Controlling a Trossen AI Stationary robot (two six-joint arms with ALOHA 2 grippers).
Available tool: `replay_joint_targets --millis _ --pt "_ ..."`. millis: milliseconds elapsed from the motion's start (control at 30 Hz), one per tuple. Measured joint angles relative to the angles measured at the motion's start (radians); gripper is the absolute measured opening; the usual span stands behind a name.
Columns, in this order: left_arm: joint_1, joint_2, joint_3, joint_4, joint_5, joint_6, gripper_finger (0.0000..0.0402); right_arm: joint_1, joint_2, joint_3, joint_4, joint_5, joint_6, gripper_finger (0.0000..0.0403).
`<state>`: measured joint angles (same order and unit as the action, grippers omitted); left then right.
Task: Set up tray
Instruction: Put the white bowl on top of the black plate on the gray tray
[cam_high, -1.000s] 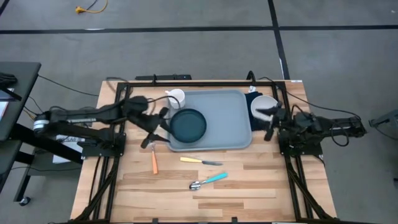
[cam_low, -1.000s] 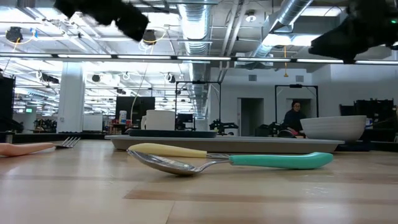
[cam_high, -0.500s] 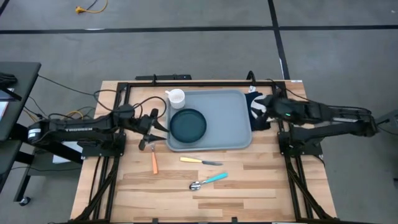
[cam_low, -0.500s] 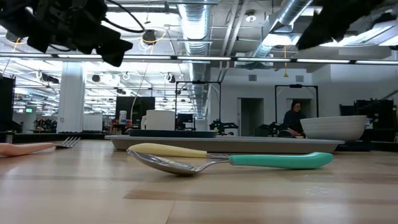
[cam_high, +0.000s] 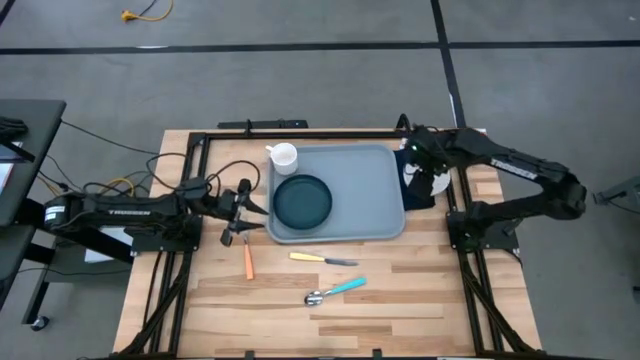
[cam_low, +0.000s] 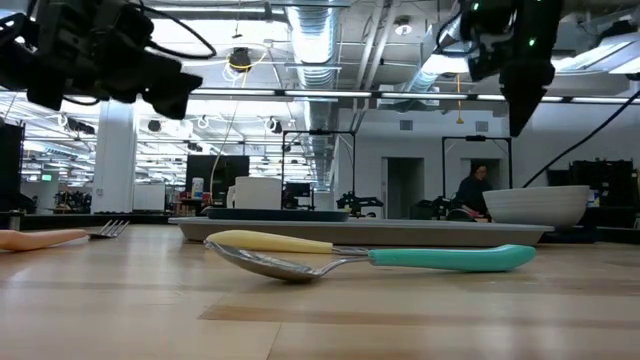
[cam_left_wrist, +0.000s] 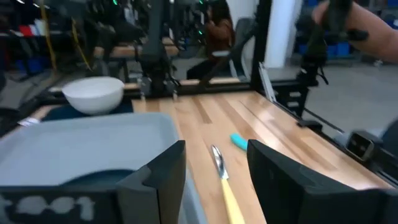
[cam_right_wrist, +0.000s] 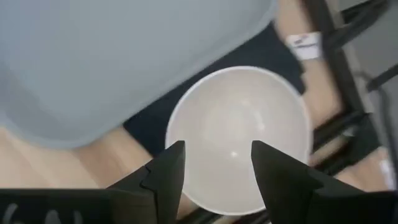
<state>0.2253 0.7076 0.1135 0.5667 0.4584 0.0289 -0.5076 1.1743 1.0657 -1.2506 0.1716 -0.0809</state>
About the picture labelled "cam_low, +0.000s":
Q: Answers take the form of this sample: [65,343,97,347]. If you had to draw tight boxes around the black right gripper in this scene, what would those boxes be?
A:
[499,0,564,138]

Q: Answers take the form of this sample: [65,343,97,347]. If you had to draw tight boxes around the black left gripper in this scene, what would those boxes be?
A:
[27,29,204,121]

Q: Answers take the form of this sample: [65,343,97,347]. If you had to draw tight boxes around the white ribbed bowl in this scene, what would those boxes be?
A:
[482,185,591,231]

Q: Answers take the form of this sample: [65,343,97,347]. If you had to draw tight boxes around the dark blue plate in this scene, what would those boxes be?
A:
[207,208,350,223]

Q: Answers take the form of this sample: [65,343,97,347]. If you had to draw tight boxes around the spoon with teal handle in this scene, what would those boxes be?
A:
[203,239,537,283]

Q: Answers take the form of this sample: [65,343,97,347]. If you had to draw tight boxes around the knife with yellow handle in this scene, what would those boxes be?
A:
[205,229,371,256]

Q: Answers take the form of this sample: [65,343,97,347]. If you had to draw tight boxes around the fork with peach handle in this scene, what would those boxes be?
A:
[0,219,130,253]

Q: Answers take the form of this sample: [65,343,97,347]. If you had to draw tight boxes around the grey plastic tray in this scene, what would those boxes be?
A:
[168,216,555,248]

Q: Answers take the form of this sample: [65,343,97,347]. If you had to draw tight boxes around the black monitor panel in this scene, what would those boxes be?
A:
[185,154,250,204]

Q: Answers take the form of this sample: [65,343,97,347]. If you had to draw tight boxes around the white square column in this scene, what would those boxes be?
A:
[92,99,139,215]

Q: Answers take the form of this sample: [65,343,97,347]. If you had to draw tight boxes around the person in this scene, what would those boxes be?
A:
[453,162,494,221]

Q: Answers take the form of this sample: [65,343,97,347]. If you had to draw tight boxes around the whiteboard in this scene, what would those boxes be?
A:
[132,183,166,212]

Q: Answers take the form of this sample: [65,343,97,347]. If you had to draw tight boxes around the black cabinet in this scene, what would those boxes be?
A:
[546,159,640,229]

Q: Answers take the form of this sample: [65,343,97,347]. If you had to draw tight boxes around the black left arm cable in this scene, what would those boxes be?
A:
[139,3,218,60]

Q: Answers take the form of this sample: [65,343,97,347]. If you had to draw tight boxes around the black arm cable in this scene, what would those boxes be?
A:
[522,89,640,189]
[139,3,218,60]

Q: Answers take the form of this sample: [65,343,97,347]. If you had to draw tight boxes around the yellow hanging cord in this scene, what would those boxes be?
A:
[454,73,464,125]

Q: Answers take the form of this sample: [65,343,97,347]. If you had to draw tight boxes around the black frame stand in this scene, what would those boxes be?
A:
[441,135,514,206]
[281,129,357,211]

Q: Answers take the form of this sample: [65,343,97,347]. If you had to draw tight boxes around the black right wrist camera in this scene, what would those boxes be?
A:
[459,0,507,83]

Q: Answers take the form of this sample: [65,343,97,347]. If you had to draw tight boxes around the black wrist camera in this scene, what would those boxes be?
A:
[459,0,507,83]
[37,0,154,51]

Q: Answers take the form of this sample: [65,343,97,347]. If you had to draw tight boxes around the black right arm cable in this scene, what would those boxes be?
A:
[522,89,640,189]

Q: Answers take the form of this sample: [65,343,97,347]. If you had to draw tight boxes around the black ceiling camera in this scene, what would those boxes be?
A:
[228,47,253,72]

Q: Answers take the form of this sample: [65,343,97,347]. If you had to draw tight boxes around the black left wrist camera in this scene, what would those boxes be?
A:
[37,0,154,51]

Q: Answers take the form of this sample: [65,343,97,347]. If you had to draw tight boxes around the silver ventilation duct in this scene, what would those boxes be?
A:
[284,4,341,191]

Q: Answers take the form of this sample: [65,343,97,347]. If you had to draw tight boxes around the overhead light strip rail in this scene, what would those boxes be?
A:
[189,88,640,105]

